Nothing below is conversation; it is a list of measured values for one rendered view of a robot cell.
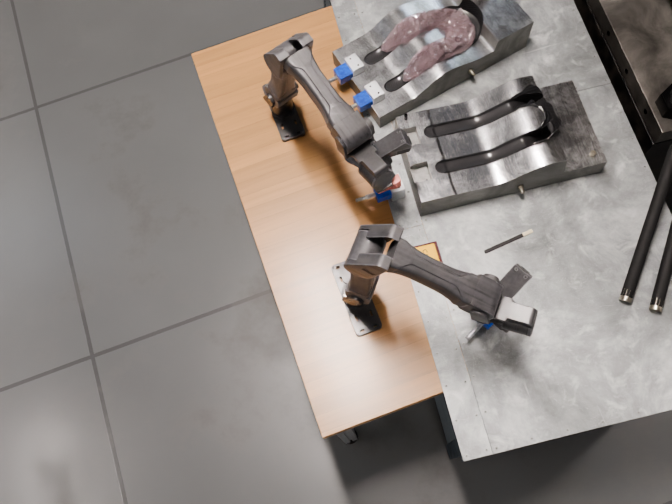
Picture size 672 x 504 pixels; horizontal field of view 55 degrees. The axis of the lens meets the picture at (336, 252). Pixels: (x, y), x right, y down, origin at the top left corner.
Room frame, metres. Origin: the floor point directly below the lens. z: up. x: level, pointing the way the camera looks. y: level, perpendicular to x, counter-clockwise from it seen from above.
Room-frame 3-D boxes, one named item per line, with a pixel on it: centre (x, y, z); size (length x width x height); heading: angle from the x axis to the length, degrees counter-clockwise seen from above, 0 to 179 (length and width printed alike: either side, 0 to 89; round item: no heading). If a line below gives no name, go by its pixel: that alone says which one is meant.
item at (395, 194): (0.72, -0.14, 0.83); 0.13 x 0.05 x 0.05; 98
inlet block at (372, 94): (0.99, -0.15, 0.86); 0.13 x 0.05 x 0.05; 109
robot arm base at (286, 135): (1.05, 0.06, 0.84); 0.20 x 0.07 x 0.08; 9
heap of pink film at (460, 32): (1.12, -0.38, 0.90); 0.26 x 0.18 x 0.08; 109
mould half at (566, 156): (0.78, -0.48, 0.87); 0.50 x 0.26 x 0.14; 92
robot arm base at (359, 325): (0.46, -0.03, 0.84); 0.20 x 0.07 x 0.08; 9
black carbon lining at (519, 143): (0.79, -0.47, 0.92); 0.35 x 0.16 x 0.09; 92
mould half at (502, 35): (1.13, -0.39, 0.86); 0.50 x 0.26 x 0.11; 109
